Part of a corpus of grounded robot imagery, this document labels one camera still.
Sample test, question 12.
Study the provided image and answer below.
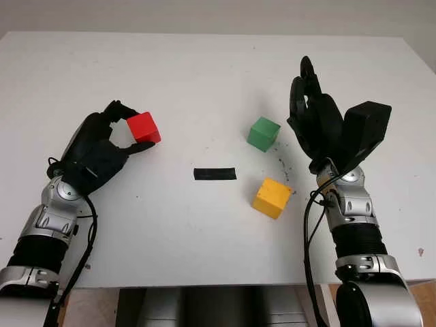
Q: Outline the black tape strip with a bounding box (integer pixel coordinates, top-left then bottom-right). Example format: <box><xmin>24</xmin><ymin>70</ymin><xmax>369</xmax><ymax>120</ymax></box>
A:
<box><xmin>193</xmin><ymin>166</ymin><xmax>237</xmax><ymax>182</ymax></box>

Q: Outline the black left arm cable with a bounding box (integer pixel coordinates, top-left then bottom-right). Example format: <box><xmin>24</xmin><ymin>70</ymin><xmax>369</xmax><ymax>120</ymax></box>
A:
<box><xmin>46</xmin><ymin>156</ymin><xmax>99</xmax><ymax>327</ymax></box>

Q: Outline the yellow cube block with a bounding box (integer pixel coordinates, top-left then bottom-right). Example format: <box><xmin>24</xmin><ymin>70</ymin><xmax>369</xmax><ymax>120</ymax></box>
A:
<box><xmin>251</xmin><ymin>177</ymin><xmax>293</xmax><ymax>220</ymax></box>

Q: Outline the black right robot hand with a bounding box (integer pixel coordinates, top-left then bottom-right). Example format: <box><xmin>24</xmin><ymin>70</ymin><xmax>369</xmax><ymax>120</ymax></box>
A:
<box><xmin>286</xmin><ymin>56</ymin><xmax>345</xmax><ymax>172</ymax></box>

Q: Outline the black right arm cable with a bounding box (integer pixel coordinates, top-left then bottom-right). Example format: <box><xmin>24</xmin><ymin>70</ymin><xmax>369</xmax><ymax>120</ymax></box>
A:
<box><xmin>302</xmin><ymin>183</ymin><xmax>341</xmax><ymax>327</ymax></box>

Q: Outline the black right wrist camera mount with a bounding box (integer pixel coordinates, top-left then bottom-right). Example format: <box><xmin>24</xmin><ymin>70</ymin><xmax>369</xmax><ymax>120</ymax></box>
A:
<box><xmin>340</xmin><ymin>101</ymin><xmax>392</xmax><ymax>170</ymax></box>

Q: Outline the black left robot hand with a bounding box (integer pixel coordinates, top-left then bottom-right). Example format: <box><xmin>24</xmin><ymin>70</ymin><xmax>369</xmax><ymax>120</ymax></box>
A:
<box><xmin>59</xmin><ymin>99</ymin><xmax>157</xmax><ymax>198</ymax></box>

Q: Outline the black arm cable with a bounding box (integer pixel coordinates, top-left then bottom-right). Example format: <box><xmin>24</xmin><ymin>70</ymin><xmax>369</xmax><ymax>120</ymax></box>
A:
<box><xmin>302</xmin><ymin>183</ymin><xmax>341</xmax><ymax>327</ymax></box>
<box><xmin>46</xmin><ymin>156</ymin><xmax>99</xmax><ymax>327</ymax></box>

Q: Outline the green cube block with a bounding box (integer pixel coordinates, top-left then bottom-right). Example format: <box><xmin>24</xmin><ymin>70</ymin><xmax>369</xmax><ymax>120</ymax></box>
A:
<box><xmin>247</xmin><ymin>116</ymin><xmax>281</xmax><ymax>153</ymax></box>

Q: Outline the red cube block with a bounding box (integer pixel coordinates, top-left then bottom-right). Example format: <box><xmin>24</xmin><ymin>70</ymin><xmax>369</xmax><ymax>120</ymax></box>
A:
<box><xmin>126</xmin><ymin>111</ymin><xmax>162</xmax><ymax>144</ymax></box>

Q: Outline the grey robot torso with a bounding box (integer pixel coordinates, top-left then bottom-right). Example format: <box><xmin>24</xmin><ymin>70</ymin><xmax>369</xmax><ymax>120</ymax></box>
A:
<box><xmin>115</xmin><ymin>287</ymin><xmax>321</xmax><ymax>327</ymax></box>

